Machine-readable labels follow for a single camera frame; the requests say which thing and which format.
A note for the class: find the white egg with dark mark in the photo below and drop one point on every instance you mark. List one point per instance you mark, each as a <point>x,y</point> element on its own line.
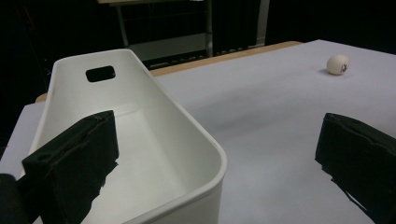
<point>336,64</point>

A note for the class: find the white table cover sheet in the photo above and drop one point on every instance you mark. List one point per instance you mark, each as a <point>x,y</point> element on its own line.
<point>264,130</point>

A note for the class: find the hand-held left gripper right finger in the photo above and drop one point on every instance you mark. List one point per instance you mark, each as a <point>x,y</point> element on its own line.
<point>361,155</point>

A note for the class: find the white metal stand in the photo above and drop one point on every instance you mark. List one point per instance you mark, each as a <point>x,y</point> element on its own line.
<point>171,45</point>

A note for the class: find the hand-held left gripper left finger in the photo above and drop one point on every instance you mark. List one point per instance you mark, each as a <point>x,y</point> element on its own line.
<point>71,155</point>

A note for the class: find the white plastic bin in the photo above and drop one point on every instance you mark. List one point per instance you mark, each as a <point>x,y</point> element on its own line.
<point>146,146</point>

